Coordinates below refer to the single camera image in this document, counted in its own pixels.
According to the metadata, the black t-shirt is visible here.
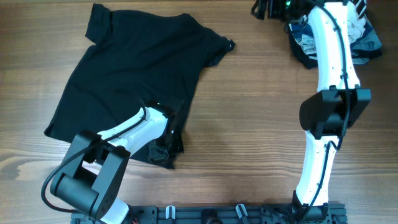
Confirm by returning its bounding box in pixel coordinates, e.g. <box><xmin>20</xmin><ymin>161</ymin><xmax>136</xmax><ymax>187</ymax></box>
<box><xmin>44</xmin><ymin>3</ymin><xmax>234</xmax><ymax>169</ymax></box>

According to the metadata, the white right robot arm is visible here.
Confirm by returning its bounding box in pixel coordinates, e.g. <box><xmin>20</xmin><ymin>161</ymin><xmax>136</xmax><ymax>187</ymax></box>
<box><xmin>251</xmin><ymin>1</ymin><xmax>371</xmax><ymax>223</ymax></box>

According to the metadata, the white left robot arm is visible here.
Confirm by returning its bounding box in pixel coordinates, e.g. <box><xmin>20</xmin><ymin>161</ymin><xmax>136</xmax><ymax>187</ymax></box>
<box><xmin>41</xmin><ymin>102</ymin><xmax>184</xmax><ymax>223</ymax></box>

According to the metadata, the black garment bottom of pile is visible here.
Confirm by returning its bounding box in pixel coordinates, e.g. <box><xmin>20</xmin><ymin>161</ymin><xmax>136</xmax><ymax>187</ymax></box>
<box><xmin>287</xmin><ymin>27</ymin><xmax>383</xmax><ymax>70</ymax></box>

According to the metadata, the dark blue garment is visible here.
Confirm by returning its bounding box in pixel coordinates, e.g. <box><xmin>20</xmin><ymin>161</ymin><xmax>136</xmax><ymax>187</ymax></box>
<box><xmin>289</xmin><ymin>17</ymin><xmax>382</xmax><ymax>50</ymax></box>

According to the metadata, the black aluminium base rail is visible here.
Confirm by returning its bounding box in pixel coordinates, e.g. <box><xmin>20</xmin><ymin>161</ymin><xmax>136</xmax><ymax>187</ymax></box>
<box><xmin>70</xmin><ymin>203</ymin><xmax>348</xmax><ymax>224</ymax></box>

